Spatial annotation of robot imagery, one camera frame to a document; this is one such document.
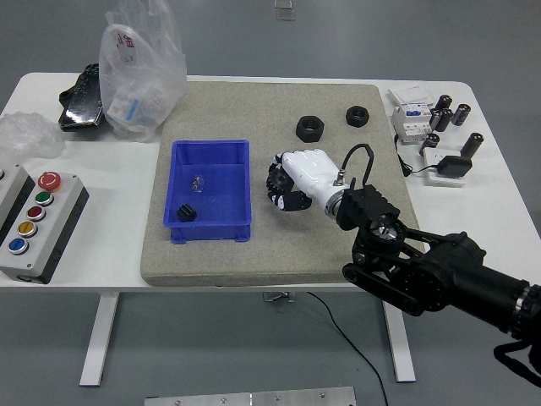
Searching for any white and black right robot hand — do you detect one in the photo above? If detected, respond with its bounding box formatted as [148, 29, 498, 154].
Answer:
[265, 149, 347, 212]

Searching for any large black hex nut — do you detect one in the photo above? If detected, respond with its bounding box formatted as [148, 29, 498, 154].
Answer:
[294, 114, 325, 143]

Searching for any small black hex nut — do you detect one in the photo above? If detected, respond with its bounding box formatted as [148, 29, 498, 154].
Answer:
[345, 104, 371, 128]

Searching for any blue plastic box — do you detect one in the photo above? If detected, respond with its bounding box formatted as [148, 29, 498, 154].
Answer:
[163, 138, 254, 245]

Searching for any grey five-button control box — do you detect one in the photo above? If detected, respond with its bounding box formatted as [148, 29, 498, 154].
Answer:
[0, 172, 90, 285]

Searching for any grey-brown mat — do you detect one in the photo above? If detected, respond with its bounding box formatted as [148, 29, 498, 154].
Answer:
[139, 81, 427, 288]

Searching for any white circuit breaker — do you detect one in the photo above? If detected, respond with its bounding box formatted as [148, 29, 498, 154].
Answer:
[391, 103, 434, 145]

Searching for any white power socket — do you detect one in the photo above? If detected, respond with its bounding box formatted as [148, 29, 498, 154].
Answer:
[424, 146, 466, 188]

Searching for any black plug adapter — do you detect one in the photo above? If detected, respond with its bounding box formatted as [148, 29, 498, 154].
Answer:
[436, 155, 473, 178]

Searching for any clear plastic bag with boxes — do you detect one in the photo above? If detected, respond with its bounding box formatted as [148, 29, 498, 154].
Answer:
[98, 0, 188, 144]

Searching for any white table leg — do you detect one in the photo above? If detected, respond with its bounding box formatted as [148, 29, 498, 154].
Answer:
[380, 295, 418, 383]
[79, 291, 120, 387]

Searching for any black pouch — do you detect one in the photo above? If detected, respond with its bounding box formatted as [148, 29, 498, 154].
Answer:
[57, 63, 107, 133]

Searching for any metal plate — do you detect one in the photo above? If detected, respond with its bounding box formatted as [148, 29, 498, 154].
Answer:
[143, 386, 358, 406]

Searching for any crumpled clear bubble wrap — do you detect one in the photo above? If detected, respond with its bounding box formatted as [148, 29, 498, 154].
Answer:
[0, 112, 67, 160]

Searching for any black adapter cord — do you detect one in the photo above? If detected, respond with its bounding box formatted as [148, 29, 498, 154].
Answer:
[393, 134, 440, 178]

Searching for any metal under-table bracket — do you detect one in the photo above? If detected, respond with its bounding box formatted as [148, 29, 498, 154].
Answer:
[261, 291, 297, 304]

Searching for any black floor cable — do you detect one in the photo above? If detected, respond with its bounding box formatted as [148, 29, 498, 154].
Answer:
[306, 291, 389, 406]

